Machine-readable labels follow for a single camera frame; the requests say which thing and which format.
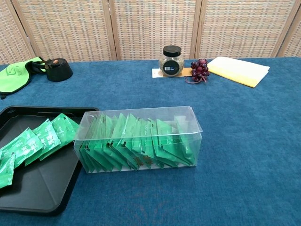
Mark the clear plastic box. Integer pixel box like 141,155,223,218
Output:
73,105,203,174

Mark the black plastic tray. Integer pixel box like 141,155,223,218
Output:
0,105,99,217

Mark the glass jar with black lid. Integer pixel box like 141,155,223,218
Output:
159,46,185,77

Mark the purple artificial grape bunch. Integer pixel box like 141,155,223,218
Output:
184,58,210,84

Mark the woven folding screen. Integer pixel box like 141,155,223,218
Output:
0,0,301,65

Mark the yellow and white folded cloth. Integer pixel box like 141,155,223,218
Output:
207,56,270,88

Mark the black cone-shaped device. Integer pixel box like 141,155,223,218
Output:
32,58,73,82

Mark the green cloth with black trim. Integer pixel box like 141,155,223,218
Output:
0,56,45,99

